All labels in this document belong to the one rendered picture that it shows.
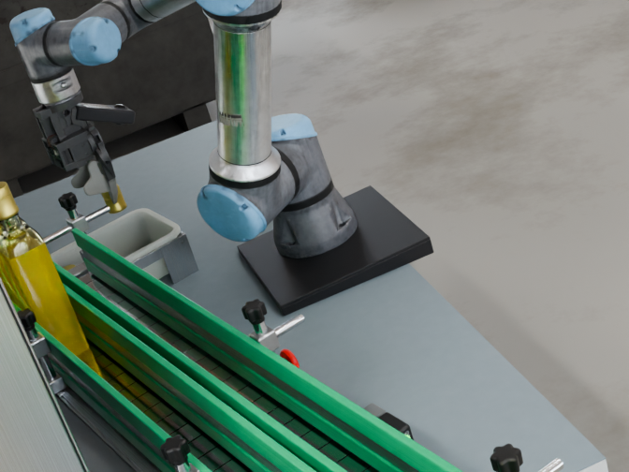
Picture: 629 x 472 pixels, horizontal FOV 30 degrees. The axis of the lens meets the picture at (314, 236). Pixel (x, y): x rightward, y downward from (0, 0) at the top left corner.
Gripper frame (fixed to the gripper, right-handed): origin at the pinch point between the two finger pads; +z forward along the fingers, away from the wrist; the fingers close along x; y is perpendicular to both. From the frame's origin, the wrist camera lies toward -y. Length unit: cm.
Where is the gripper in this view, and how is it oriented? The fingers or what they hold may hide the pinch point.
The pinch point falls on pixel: (111, 192)
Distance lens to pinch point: 216.1
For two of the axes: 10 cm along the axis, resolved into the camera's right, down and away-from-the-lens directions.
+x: 5.5, 2.5, -8.0
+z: 2.7, 8.5, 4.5
